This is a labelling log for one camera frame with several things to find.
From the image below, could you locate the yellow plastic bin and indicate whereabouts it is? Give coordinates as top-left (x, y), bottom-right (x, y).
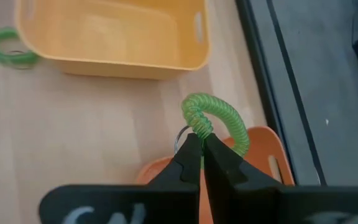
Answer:
top-left (14, 0), bottom-right (211, 81)

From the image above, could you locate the black aluminium table frame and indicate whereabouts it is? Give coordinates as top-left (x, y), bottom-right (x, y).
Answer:
top-left (234, 0), bottom-right (328, 187)

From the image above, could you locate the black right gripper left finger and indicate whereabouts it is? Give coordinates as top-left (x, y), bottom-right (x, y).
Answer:
top-left (39, 133), bottom-right (203, 224)

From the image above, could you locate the orange plastic bin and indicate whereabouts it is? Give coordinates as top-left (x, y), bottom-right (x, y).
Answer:
top-left (137, 126), bottom-right (295, 224)

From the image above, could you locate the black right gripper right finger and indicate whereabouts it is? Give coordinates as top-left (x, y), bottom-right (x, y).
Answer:
top-left (203, 133), bottom-right (358, 224)

